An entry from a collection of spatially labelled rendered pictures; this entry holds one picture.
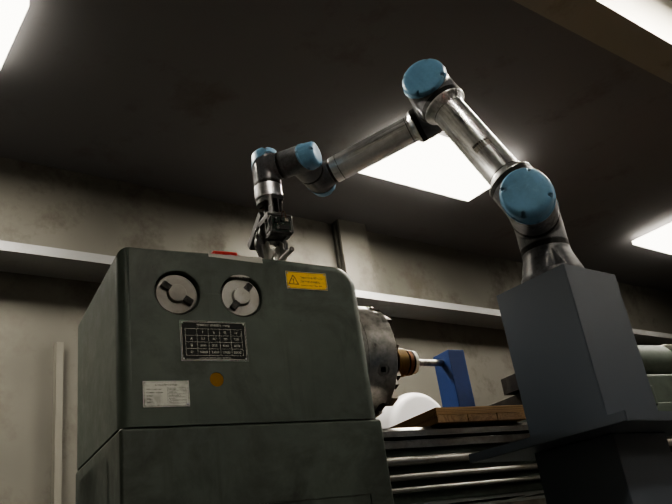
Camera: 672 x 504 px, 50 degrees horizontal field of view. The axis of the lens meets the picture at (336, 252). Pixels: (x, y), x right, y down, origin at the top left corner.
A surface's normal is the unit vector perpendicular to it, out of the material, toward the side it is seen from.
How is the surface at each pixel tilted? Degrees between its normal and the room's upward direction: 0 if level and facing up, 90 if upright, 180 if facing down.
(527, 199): 97
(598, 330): 90
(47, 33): 180
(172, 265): 90
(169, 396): 90
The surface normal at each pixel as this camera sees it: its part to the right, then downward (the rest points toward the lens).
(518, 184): -0.31, -0.22
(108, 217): 0.59, -0.40
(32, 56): 0.14, 0.90
